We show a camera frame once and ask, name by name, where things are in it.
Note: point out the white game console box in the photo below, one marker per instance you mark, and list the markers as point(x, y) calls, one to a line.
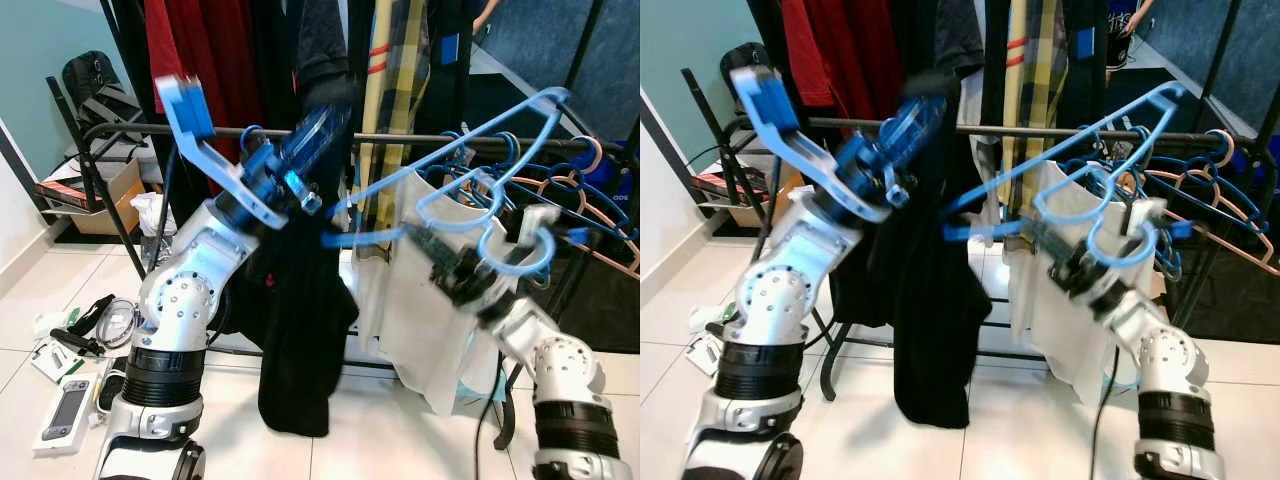
point(65, 415)

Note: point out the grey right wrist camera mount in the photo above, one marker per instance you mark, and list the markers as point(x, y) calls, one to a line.
point(535, 222)
point(1145, 215)

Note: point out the black backpack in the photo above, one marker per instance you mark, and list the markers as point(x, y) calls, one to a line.
point(745, 75)
point(95, 85)

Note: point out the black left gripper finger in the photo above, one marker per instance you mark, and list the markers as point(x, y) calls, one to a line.
point(320, 140)
point(915, 135)

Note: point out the dark grey hanging shirt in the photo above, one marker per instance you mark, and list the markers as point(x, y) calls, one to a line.
point(960, 35)
point(322, 40)

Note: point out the clear round case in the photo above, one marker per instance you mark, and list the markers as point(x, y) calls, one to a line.
point(117, 325)

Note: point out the cardboard box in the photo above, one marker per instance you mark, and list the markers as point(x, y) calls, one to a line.
point(110, 205)
point(745, 212)

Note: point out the blue plastic hanger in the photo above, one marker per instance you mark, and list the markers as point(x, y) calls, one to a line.
point(575, 175)
point(250, 127)
point(1200, 170)
point(450, 150)
point(1060, 148)

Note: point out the white t-shirt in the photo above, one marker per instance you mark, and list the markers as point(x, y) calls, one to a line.
point(1045, 320)
point(420, 320)

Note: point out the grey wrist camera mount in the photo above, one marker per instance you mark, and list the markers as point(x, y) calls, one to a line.
point(765, 100)
point(190, 115)
point(535, 222)
point(1145, 215)

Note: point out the black printed t-shirt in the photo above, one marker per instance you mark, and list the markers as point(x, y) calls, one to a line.
point(295, 340)
point(935, 340)

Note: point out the light blue cloth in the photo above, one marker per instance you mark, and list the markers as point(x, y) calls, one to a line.
point(480, 392)
point(1125, 378)

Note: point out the black metal clothes rack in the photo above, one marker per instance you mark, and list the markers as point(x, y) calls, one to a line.
point(125, 127)
point(850, 123)

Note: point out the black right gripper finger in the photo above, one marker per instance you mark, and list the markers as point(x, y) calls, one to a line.
point(428, 247)
point(1044, 243)

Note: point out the red black flat box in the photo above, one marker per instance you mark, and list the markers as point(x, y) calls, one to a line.
point(715, 187)
point(65, 195)

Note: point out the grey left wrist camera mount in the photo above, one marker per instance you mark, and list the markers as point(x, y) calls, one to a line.
point(190, 115)
point(765, 100)

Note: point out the white plastic bag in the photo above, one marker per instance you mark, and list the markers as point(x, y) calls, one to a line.
point(152, 215)

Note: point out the salmon plastic hanger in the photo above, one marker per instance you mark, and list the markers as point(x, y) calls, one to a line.
point(1232, 148)
point(603, 155)

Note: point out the yellow plaid shirt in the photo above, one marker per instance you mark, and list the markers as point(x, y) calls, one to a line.
point(395, 80)
point(1035, 80)

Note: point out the red hanging garment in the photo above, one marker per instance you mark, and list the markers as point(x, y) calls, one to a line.
point(850, 50)
point(200, 60)

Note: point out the small white green box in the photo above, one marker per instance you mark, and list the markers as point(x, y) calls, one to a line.
point(55, 362)
point(705, 355)

